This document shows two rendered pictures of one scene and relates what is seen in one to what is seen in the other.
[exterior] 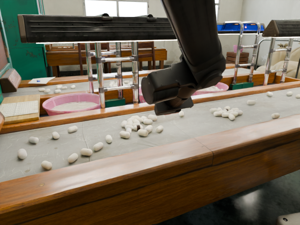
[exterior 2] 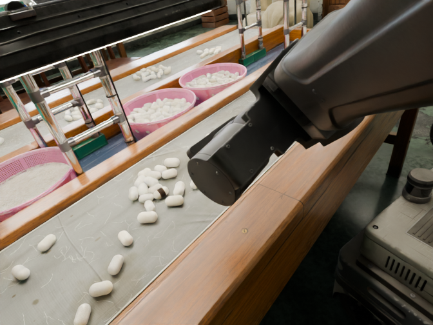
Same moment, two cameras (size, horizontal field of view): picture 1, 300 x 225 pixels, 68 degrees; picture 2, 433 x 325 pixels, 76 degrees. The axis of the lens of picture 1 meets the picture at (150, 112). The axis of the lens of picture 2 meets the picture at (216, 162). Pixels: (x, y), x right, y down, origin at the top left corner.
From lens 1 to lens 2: 0.25 m
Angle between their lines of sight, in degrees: 21
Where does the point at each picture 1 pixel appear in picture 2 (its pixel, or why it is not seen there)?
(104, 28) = (27, 39)
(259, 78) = (269, 40)
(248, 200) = not seen: hidden behind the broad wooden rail
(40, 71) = not seen: outside the picture
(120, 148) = (154, 249)
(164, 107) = not seen: hidden behind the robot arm
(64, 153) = (59, 308)
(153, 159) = (228, 258)
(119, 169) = (187, 311)
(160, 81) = (245, 162)
